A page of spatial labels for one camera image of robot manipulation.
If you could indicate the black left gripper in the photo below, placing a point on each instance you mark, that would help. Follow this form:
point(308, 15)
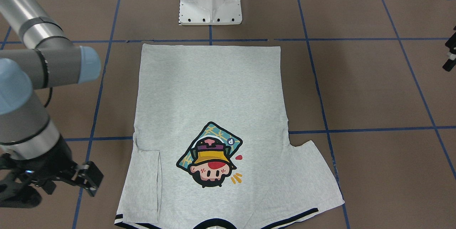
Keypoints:
point(451, 57)

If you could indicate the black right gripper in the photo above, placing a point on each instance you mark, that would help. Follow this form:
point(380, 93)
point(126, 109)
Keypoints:
point(54, 158)

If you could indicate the grey cartoon print t-shirt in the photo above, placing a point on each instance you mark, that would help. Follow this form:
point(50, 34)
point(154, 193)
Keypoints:
point(211, 145)

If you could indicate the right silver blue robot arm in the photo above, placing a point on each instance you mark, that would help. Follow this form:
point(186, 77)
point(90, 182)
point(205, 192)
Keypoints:
point(35, 154)

